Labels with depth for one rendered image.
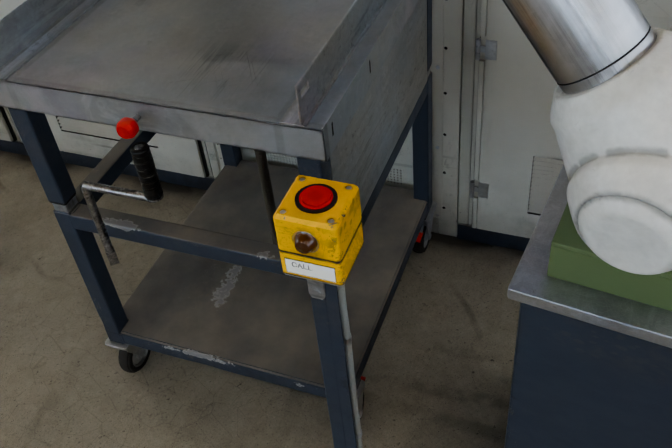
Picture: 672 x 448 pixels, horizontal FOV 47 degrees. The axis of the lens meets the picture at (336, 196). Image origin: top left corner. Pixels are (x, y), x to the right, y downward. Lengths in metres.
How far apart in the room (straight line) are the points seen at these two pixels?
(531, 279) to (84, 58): 0.81
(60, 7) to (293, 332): 0.80
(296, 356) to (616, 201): 1.04
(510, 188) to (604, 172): 1.19
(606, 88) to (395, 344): 1.22
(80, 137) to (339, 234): 1.69
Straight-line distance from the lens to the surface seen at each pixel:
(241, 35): 1.34
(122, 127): 1.21
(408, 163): 1.99
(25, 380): 2.05
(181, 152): 2.28
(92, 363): 2.01
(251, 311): 1.76
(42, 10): 1.48
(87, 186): 1.39
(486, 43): 1.72
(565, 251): 0.98
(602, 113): 0.76
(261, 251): 1.38
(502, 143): 1.86
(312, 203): 0.88
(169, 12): 1.46
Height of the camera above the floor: 1.49
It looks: 41 degrees down
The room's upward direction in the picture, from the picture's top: 6 degrees counter-clockwise
